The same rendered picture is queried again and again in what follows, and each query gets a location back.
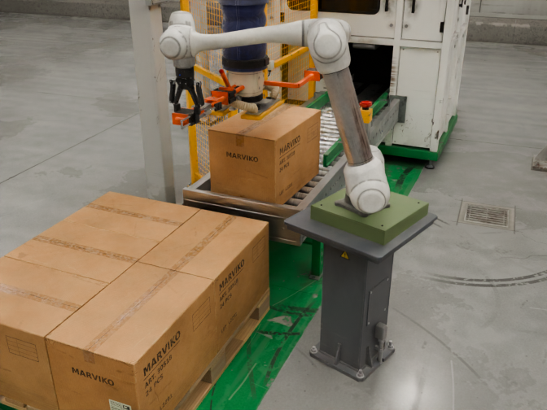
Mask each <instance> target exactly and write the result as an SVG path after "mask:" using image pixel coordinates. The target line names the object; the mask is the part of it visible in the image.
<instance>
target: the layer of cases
mask: <svg viewBox="0 0 547 410"><path fill-rule="evenodd" d="M268 288H269V222H266V221H262V220H254V219H249V218H245V217H241V216H233V215H229V214H225V213H220V212H212V211H208V210H204V209H201V210H200V209H199V208H194V207H187V206H182V205H178V204H174V203H166V202H161V201H157V200H153V199H148V198H140V197H136V196H132V195H127V194H120V193H116V192H111V191H109V192H108V193H106V194H105V195H103V196H101V197H100V198H97V199H96V200H94V201H93V202H92V203H90V204H88V205H86V206H85V207H83V208H82V209H80V210H78V211H77V212H75V213H73V214H71V215H70V216H68V217H67V218H65V219H63V220H61V221H60V222H59V223H57V224H56V225H53V226H52V227H50V228H49V229H47V230H46V231H44V232H42V233H40V234H38V235H37V236H36V237H34V238H32V239H31V240H29V241H27V242H26V243H24V244H23V245H21V246H19V247H17V248H16V249H14V250H13V251H11V252H9V253H8V254H6V255H4V256H3V257H2V258H0V395H2V396H5V397H7V398H9V399H13V400H15V401H18V402H21V403H24V404H27V405H28V406H31V407H34V408H37V409H40V410H173V409H174V408H175V407H176V406H177V405H178V404H179V402H180V401H181V400H182V398H183V397H184V396H185V394H186V393H187V391H188V390H189V389H190V388H191V387H192V386H193V384H194V383H195V382H196V380H197V379H198V378H199V376H200V375H201V374H202V372H203V371H204V370H205V369H206V368H207V367H208V365H209V364H210V363H211V361H212V360H213V358H214V357H215V356H216V355H217V352H219V350H220V349H222V347H223V346H224V345H225V343H226V342H227V341H228V339H229V338H230V336H231V335H232V334H233V333H234V331H235V330H236V329H237V328H238V327H239V325H240V324H241V323H242V322H243V320H244V319H245V317H246V316H247V315H248V313H249V312H250V311H251V310H252V309H253V308H254V306H255V305H256V303H257V302H258V301H259V300H260V298H261V297H262V295H263V294H264V293H265V292H266V291H267V289H268Z"/></svg>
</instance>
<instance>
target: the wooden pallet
mask: <svg viewBox="0 0 547 410"><path fill-rule="evenodd" d="M268 311H269V288H268V289H267V291H266V292H265V293H264V294H263V295H262V297H261V298H260V300H259V301H258V302H257V303H256V305H255V306H254V308H253V309H252V310H251V311H250V312H249V313H248V315H247V316H246V317H245V319H244V320H243V322H242V323H241V324H240V325H239V327H238V328H237V329H236V330H235V331H234V333H233V334H232V335H231V336H230V338H229V339H228V341H227V342H226V343H225V345H224V346H223V347H222V349H220V350H219V352H217V355H216V356H215V357H214V358H213V360H212V361H211V363H210V364H209V365H208V367H207V368H206V369H205V370H204V371H203V372H202V374H201V375H200V376H199V378H198V379H197V380H196V382H195V383H194V384H193V386H192V387H191V388H190V389H189V390H188V391H187V393H186V394H185V396H184V397H183V398H182V400H181V401H180V402H179V404H178V405H177V406H176V407H175V408H174V409H173V410H196V408H197V407H198V406H199V405H200V404H201V402H202V401H203V399H204V398H205V396H206V395H207V394H208V392H209V391H210V390H211V389H212V387H213V386H214V385H215V383H216V382H217V380H218V379H219V377H220V376H221V375H222V374H223V373H224V371H225V369H226V368H227V367H228V365H229V364H230V362H231V361H232V360H233V358H234V357H235V356H236V355H237V353H238V352H239V350H240V349H241V348H242V346H243V344H244V343H245V342H246V341H247V340H248V338H249V337H250V336H251V334H252V333H253V331H254V330H255V328H256V327H257V326H258V325H259V324H260V322H261V321H262V319H263V318H264V316H265V315H266V313H267V312H268ZM0 403H3V404H5V405H7V406H10V407H12V408H16V409H18V410H40V409H37V408H34V407H31V406H28V405H27V404H24V403H21V402H18V401H15V400H13V399H9V398H7V397H5V396H2V395H0Z"/></svg>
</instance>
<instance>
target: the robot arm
mask: <svg viewBox="0 0 547 410"><path fill-rule="evenodd" d="M350 38H351V27H350V25H349V24H348V23H347V22H345V21H343V20H339V19H332V18H319V19H310V20H299V21H296V22H292V23H288V24H279V25H273V26H266V27H259V28H250V29H244V30H239V31H234V32H229V33H219V34H200V33H197V32H196V31H195V22H194V20H193V17H192V15H191V13H189V12H187V11H175V12H173V13H172V14H171V15H170V18H169V22H168V29H167V30H166V31H165V32H164V33H163V34H162V36H161V38H160V51H161V53H162V55H163V56H164V57H166V58H167V59H171V60H172V61H173V66H174V67H175V73H176V79H174V78H173V79H171V80H169V82H170V93H169V102H170V103H172V104H173V107H174V112H175V111H178V110H180V109H181V104H180V103H179V99H180V97H181V94H182V91H183V90H184V89H186V90H188V92H189V93H190V96H191V97H192V99H193V102H194V104H195V107H194V113H195V124H198V123H199V122H200V121H199V115H200V114H201V110H200V107H201V106H203V105H204V100H203V92H202V89H201V85H202V82H201V81H195V79H194V75H195V72H194V66H195V56H196V55H197V54H198V53H199V52H200V51H205V50H217V49H223V48H230V47H236V46H248V45H255V44H261V43H281V44H288V45H293V46H302V47H308V48H309V52H310V54H311V57H312V59H313V62H314V65H315V67H316V69H317V71H318V72H319V73H320V74H322V75H323V79H324V81H325V84H326V89H327V93H328V95H329V99H330V104H331V106H332V110H333V112H334V116H335V120H336V124H337V126H338V130H339V135H340V137H341V141H342V143H343V147H344V152H345V155H346V157H347V161H348V162H347V163H346V165H345V167H344V177H345V185H346V193H345V198H343V199H340V200H336V201H335V206H338V207H342V208H344V209H347V210H349V211H351V212H354V213H356V214H358V215H360V216H362V217H368V216H369V215H371V214H373V213H375V212H380V211H382V210H383V209H384V208H388V207H390V205H391V204H390V203H389V202H388V201H389V198H390V188H389V184H388V182H387V177H386V174H385V168H384V157H383V154H382V152H381V151H380V149H378V147H376V146H371V145H370V143H369V139H368V137H367V133H366V130H365V125H364V121H363V118H362V115H361V109H360V107H359V103H358V100H357V95H356V91H355V88H354V85H353V82H352V77H351V73H350V70H349V67H348V66H349V64H350V62H351V57H350V52H349V47H348V41H349V40H350ZM176 83H177V84H178V87H177V92H176V95H175V90H176ZM194 84H195V87H196V92H195V88H194ZM196 93H197V95H196ZM197 96H198V97H197Z"/></svg>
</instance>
